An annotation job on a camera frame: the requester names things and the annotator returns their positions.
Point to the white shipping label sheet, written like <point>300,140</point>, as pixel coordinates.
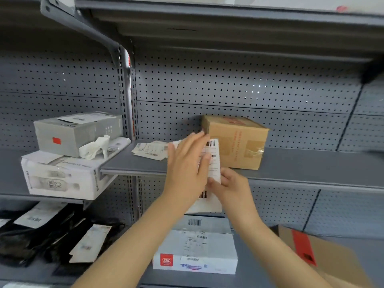
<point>213,160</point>

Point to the person's left thumb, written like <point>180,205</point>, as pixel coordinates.
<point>205,164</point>

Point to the black bag with white label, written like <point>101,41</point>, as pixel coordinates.
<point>21,236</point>
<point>72,251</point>

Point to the grey shelf bracket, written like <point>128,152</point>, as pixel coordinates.
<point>81,23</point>

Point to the person's left little finger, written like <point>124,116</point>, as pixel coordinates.
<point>172,152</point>

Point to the person's right thumb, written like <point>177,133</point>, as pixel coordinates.
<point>214,183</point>

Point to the white parcel with red logo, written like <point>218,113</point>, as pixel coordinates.
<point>195,251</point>

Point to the person's left hand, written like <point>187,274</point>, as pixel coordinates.
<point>184,173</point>

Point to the grey perforated back panel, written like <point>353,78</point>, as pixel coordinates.
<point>60,77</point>
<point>240,89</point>

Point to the brown cardboard box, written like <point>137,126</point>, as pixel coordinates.
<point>240,140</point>

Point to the grey slotted upright post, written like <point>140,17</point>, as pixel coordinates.
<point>129,95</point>

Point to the dark shelf bracket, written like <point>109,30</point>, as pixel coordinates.
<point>373,71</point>

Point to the person's right forearm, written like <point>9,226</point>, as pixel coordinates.
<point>270,251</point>

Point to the cardboard box with red label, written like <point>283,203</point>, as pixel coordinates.
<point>324,257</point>

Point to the small white paper label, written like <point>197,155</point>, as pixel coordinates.
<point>143,149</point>
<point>160,150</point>

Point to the white box with bottle print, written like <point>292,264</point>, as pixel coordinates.
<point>63,176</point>

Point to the person's right hand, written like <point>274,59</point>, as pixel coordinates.
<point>235,197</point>

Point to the person's left forearm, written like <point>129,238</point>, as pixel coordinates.
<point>132,245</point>

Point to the crumpled white paper strip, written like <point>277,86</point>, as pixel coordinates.
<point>94,146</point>

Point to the grey box with red sticker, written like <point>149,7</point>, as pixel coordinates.
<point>69,133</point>

